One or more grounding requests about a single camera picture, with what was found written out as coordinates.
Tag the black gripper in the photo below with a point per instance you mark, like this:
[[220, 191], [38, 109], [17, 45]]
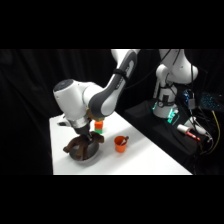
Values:
[[83, 129]]

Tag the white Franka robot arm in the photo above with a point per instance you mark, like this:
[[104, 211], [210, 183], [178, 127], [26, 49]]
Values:
[[110, 90]]

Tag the grey bowl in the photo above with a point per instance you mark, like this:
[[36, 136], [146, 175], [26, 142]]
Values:
[[92, 155]]

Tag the green block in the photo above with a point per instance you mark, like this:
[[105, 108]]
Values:
[[99, 131]]

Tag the orange block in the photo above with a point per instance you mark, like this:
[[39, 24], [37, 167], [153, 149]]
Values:
[[98, 125]]

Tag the orange cup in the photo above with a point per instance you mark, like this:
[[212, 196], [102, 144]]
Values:
[[120, 145]]

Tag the small utensil in cup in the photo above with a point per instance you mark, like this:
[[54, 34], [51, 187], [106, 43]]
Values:
[[124, 141]]

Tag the black robot stand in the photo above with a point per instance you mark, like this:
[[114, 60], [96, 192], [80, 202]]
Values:
[[160, 130]]

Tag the black curtain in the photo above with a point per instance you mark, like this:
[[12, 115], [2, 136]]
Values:
[[30, 86]]

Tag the red and white marker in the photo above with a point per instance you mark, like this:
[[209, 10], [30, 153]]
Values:
[[192, 135]]

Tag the small grey box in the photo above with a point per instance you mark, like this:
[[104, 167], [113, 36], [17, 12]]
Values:
[[191, 104]]

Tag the blue lit keyboard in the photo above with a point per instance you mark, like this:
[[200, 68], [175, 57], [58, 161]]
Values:
[[210, 101]]

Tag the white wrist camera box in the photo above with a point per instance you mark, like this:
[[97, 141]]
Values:
[[62, 120]]

